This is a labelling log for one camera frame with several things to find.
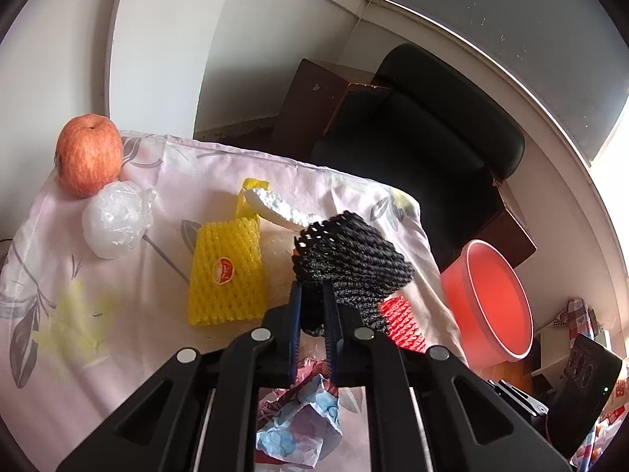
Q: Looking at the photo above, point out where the yellow snack wrapper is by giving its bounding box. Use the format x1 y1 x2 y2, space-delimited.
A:
235 178 272 224

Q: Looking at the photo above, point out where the blue pink paper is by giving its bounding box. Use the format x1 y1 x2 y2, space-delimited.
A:
256 356 343 470

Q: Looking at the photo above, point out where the black foam fruit net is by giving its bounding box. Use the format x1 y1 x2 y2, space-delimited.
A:
293 211 415 337

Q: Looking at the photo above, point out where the red apple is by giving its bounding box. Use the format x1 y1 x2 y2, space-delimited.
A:
55 114 123 199

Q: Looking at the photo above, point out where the small white table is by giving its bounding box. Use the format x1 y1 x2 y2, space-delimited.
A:
532 326 575 380

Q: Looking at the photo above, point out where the red plastic bucket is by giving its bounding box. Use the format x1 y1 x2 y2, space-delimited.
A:
441 239 535 367

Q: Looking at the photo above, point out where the black leather armchair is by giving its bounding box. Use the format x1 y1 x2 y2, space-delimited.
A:
270 43 537 273

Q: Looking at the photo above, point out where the red foam fruit net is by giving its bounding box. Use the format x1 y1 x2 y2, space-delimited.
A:
378 296 428 353

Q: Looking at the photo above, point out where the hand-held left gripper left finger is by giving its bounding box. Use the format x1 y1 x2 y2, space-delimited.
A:
55 280 303 472

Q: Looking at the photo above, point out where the yellow foam fruit net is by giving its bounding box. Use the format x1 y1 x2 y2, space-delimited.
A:
188 217 270 326

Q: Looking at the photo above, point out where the checked cloth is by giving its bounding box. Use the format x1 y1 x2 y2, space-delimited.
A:
554 299 599 331

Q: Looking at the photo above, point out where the pink floral cloth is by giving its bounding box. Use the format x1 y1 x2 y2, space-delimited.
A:
0 130 467 472

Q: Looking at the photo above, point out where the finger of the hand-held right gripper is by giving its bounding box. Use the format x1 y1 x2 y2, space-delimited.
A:
486 378 548 421

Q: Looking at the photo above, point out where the white foam piece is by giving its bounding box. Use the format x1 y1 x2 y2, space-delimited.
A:
244 188 320 231

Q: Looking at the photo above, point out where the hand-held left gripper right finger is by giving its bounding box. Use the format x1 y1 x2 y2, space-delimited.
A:
322 280 573 472

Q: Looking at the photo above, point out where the clear plastic bag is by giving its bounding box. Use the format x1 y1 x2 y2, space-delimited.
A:
82 181 158 260

